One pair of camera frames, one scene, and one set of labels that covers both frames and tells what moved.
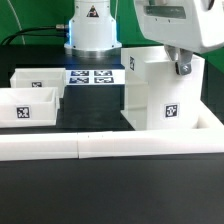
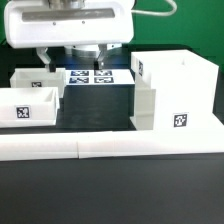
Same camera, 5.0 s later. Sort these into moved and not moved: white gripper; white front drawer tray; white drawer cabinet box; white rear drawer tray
Moved: white gripper; white drawer cabinet box
Not moved: white front drawer tray; white rear drawer tray
